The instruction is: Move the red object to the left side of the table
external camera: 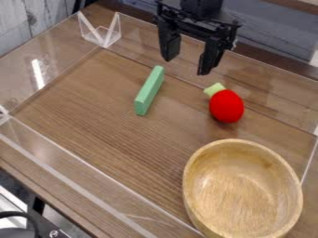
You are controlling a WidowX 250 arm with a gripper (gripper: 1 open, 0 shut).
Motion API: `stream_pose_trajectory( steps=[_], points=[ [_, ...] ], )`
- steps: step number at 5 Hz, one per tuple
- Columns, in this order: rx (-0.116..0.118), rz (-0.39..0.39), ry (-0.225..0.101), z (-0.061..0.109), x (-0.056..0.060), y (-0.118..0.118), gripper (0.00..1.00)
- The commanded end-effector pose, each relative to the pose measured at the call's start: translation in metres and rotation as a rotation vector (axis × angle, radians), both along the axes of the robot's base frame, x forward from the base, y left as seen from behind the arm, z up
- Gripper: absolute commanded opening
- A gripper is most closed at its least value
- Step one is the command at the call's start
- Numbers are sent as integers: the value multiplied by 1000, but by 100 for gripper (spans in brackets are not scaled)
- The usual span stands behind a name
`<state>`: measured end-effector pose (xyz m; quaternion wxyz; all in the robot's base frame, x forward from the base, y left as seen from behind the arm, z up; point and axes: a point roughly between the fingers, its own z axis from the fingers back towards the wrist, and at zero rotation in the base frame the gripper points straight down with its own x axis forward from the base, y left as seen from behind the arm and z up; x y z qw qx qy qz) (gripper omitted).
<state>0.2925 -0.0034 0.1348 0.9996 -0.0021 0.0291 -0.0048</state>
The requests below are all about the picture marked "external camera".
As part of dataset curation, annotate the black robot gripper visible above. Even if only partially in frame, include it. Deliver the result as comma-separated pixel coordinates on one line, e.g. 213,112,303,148
155,0,241,75

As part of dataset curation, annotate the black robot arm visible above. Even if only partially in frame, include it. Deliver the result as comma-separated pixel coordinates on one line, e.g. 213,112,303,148
155,0,241,75

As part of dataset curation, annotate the green rectangular block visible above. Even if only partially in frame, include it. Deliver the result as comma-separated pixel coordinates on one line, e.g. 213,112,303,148
133,65,164,116

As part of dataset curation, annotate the wooden bowl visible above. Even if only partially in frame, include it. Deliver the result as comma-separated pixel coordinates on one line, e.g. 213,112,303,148
183,139,303,238

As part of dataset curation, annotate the clear acrylic enclosure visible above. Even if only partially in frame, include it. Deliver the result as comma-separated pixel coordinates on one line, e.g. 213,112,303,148
0,7,318,238

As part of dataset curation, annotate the black table leg bracket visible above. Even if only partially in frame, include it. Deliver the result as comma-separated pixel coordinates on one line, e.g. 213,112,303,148
26,196,70,238

